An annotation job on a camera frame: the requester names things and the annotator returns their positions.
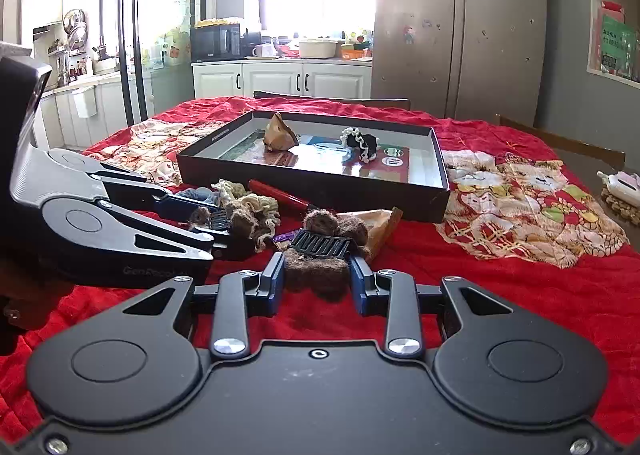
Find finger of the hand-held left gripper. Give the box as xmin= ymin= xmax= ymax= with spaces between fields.
xmin=101 ymin=202 xmax=257 ymax=262
xmin=94 ymin=162 xmax=232 ymax=232

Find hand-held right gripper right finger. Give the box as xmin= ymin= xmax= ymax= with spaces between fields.
xmin=349 ymin=256 xmax=517 ymax=357

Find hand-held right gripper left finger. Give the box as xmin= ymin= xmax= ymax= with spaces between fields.
xmin=122 ymin=251 xmax=287 ymax=357

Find brown fuzzy bear hair clip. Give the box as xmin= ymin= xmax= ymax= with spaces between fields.
xmin=189 ymin=205 xmax=262 ymax=252
xmin=281 ymin=208 xmax=374 ymax=304

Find cream crochet scrunchie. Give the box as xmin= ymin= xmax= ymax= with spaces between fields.
xmin=212 ymin=178 xmax=282 ymax=252

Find purple pen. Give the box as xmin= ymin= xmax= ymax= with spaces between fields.
xmin=272 ymin=230 xmax=302 ymax=250

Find black shallow cardboard box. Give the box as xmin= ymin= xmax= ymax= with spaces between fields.
xmin=176 ymin=110 xmax=451 ymax=224

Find blue crochet scrunchie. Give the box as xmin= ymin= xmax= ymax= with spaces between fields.
xmin=176 ymin=187 xmax=222 ymax=205

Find tan triangular snack packet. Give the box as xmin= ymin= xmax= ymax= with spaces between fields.
xmin=344 ymin=206 xmax=404 ymax=250

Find red pen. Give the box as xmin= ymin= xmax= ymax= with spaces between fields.
xmin=248 ymin=178 xmax=312 ymax=212

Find white hanging bin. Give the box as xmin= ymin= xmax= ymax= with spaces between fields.
xmin=70 ymin=87 xmax=98 ymax=119

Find brown crumpled snack packet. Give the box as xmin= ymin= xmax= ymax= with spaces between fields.
xmin=263 ymin=112 xmax=300 ymax=154

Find red bear-print blanket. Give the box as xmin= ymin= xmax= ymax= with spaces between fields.
xmin=0 ymin=95 xmax=640 ymax=436

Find black white-trimmed scrunchie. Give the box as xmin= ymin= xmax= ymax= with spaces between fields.
xmin=340 ymin=127 xmax=385 ymax=164

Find hanging steel pot lids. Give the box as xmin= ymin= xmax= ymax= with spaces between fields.
xmin=62 ymin=8 xmax=89 ymax=52

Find white kitchen cabinet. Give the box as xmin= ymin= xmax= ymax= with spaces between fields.
xmin=192 ymin=59 xmax=374 ymax=102

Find black microwave oven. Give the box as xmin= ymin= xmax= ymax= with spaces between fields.
xmin=189 ymin=24 xmax=243 ymax=63

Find black-framed sliding glass door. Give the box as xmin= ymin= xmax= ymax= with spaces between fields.
xmin=98 ymin=0 xmax=211 ymax=127

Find wooden chair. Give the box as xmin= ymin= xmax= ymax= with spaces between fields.
xmin=494 ymin=114 xmax=627 ymax=172
xmin=253 ymin=90 xmax=412 ymax=111

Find white lidded pot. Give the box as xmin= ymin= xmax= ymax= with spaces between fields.
xmin=298 ymin=38 xmax=338 ymax=60

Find woven trivet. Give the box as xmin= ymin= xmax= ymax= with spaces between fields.
xmin=600 ymin=188 xmax=640 ymax=227

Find beige refrigerator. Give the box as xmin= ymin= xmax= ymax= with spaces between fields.
xmin=371 ymin=0 xmax=549 ymax=125

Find white bottle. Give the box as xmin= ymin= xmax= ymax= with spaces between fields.
xmin=596 ymin=170 xmax=640 ymax=209

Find green packet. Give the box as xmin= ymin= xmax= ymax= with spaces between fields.
xmin=599 ymin=14 xmax=639 ymax=77

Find white wall shelf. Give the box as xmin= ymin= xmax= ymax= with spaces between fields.
xmin=584 ymin=0 xmax=640 ymax=90

